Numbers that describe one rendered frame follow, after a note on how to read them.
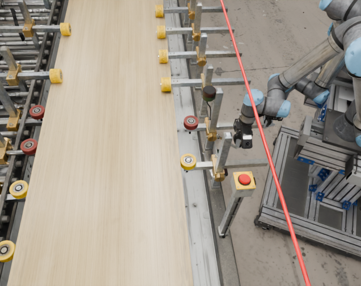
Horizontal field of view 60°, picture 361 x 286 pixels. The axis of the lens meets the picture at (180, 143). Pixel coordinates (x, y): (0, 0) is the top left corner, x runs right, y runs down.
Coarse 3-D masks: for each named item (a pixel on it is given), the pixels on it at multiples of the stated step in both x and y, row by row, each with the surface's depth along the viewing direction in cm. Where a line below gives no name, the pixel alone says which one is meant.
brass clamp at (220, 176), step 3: (213, 156) 161; (210, 159) 165; (213, 159) 160; (213, 162) 159; (213, 165) 158; (213, 168) 158; (213, 171) 159; (213, 174) 159; (216, 174) 156; (219, 174) 155; (222, 174) 156; (213, 177) 156; (216, 177) 155; (219, 177) 154; (222, 177) 155; (225, 177) 157; (216, 180) 157; (219, 180) 158; (222, 180) 158
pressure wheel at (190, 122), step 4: (188, 116) 171; (192, 116) 171; (184, 120) 170; (188, 120) 170; (192, 120) 169; (196, 120) 170; (184, 124) 170; (188, 124) 168; (192, 124) 168; (196, 124) 168; (188, 128) 169; (192, 128) 169
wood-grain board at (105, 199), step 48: (96, 0) 237; (144, 0) 239; (96, 48) 203; (144, 48) 205; (48, 96) 177; (96, 96) 178; (144, 96) 180; (48, 144) 158; (96, 144) 159; (144, 144) 160; (48, 192) 142; (96, 192) 143; (144, 192) 144; (48, 240) 130; (96, 240) 130; (144, 240) 131
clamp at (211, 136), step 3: (207, 117) 176; (207, 120) 175; (207, 123) 174; (207, 126) 173; (207, 129) 171; (207, 132) 170; (210, 132) 170; (213, 132) 170; (207, 135) 171; (210, 135) 169; (213, 135) 169; (207, 138) 171; (210, 138) 170; (213, 138) 171
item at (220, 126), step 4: (200, 124) 174; (204, 124) 175; (220, 124) 175; (224, 124) 175; (228, 124) 175; (232, 124) 175; (256, 124) 176; (196, 128) 173; (200, 128) 174; (204, 128) 174; (216, 128) 175; (220, 128) 175; (224, 128) 176; (228, 128) 176; (232, 128) 176; (252, 128) 178
